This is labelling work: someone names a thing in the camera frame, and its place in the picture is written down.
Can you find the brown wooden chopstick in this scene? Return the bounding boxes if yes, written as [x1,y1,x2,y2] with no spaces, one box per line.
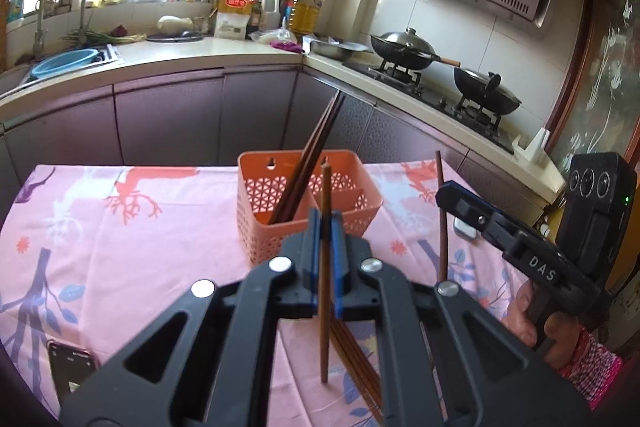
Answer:
[270,92,341,225]
[282,94,347,224]
[319,163,335,384]
[435,150,449,282]

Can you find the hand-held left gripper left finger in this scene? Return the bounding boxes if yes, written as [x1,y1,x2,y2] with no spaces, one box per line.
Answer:
[59,208,321,427]

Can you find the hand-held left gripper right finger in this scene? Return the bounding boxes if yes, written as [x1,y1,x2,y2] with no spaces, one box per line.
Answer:
[327,212,591,427]

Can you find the white radish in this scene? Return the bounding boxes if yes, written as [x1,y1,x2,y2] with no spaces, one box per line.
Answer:
[156,15,194,34]

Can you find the white plastic jug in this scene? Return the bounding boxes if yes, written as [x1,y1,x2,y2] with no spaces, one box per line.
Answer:
[259,0,282,32]

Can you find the steel tray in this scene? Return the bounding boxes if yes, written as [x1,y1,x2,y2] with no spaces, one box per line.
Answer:
[306,36,373,62]

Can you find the black wok with black lid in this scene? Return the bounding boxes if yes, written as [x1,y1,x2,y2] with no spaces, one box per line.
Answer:
[453,67,522,116]

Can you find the person's right forearm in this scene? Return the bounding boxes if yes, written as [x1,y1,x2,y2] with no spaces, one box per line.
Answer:
[557,326,624,411]

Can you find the orange plastic utensil basket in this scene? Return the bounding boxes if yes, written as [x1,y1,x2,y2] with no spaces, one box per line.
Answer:
[236,149,385,267]

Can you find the pink printed tablecloth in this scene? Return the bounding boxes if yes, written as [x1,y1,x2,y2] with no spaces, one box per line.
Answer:
[0,159,541,427]

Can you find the person's right hand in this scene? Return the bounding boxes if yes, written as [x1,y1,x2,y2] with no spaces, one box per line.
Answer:
[502,279,583,370]

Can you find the oil bottle with red label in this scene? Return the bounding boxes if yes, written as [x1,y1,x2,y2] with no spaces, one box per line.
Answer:
[214,0,252,40]

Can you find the white plastic bag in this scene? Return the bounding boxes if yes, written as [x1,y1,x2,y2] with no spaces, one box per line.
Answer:
[249,28,304,54]

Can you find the white square device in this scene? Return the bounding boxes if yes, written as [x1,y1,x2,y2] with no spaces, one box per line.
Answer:
[452,218,479,240]

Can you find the black gas stove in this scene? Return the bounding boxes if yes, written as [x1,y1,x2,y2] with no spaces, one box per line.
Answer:
[345,57,518,155]

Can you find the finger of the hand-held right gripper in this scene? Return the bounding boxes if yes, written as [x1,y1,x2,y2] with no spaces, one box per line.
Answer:
[435,180,502,239]

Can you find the black smartphone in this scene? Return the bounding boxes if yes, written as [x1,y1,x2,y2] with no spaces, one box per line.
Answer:
[46,339,99,408]

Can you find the purple kitchen cabinets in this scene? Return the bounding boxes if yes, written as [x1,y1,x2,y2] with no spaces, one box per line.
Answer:
[0,67,546,208]

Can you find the white plastic stand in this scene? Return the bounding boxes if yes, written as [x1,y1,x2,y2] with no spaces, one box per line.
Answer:
[512,127,551,165]

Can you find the green onions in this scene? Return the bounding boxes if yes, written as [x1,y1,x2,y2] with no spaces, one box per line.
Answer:
[62,29,146,46]

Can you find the steel sink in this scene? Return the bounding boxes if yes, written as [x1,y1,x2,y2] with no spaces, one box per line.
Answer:
[0,42,124,88]

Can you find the blue plastic basin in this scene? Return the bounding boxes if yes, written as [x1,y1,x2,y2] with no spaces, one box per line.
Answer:
[31,48,100,80]

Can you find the patterned glass door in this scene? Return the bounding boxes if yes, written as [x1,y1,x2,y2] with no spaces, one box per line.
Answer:
[545,0,640,188]

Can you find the yellow oil bottle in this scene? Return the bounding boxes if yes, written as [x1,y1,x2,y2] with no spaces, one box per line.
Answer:
[289,0,324,36]

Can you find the bunch of brown chopsticks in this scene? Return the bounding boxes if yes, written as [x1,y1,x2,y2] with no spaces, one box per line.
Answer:
[330,319,387,426]

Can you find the black wok with wooden handle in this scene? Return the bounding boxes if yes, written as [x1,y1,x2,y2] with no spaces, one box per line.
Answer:
[370,27,461,72]

